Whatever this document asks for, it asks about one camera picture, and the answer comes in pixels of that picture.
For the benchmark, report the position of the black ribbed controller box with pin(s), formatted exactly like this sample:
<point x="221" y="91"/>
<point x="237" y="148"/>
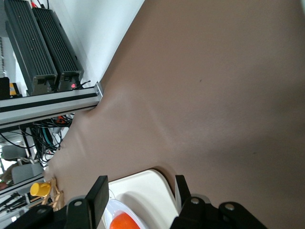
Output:
<point x="26" y="43"/>
<point x="59" y="47"/>

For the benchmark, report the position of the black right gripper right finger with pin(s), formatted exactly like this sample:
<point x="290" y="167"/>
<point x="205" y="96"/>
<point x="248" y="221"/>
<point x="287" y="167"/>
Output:
<point x="193" y="212"/>

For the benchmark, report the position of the white round plate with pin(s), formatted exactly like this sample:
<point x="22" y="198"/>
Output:
<point x="114" y="207"/>

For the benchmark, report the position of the aluminium frame beam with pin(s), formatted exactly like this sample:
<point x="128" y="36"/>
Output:
<point x="47" y="105"/>

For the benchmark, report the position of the orange fruit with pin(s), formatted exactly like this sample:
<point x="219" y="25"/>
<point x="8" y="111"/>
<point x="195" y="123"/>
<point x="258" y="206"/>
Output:
<point x="124" y="221"/>

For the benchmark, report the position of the grey chair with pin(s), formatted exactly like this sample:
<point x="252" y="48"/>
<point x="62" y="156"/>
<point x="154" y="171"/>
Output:
<point x="26" y="174"/>

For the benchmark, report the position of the cream bear print tray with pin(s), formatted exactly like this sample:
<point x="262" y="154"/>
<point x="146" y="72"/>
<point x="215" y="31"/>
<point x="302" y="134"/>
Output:
<point x="147" y="190"/>

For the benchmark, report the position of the wooden drying rack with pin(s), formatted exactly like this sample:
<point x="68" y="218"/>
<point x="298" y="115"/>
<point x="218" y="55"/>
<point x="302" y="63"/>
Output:
<point x="57" y="200"/>

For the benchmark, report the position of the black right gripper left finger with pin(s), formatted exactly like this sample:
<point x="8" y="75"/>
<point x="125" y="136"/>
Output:
<point x="95" y="205"/>

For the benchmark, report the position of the yellow cup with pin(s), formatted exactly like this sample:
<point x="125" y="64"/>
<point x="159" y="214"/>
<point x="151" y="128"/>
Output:
<point x="39" y="189"/>

